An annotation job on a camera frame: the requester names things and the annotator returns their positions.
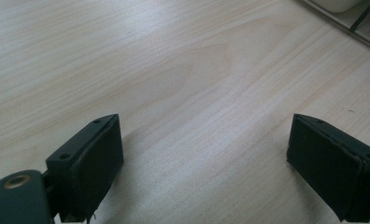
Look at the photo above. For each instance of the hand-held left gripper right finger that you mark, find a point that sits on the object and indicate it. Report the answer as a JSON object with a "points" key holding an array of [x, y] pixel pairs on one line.
{"points": [[326, 161]]}

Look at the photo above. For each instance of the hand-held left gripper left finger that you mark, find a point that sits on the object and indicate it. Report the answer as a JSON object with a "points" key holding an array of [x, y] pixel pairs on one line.
{"points": [[92, 168]]}

